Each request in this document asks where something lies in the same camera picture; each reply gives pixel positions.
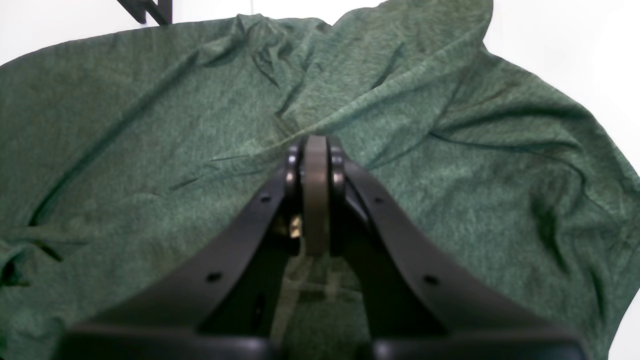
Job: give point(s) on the dark green t-shirt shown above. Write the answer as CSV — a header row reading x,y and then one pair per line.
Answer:
x,y
123,155

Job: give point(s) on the small black clip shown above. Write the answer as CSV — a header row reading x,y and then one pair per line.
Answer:
x,y
160,10

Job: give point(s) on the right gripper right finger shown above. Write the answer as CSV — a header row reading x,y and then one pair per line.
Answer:
x,y
420,304

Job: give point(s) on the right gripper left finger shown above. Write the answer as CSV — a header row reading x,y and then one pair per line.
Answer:
x,y
220,304

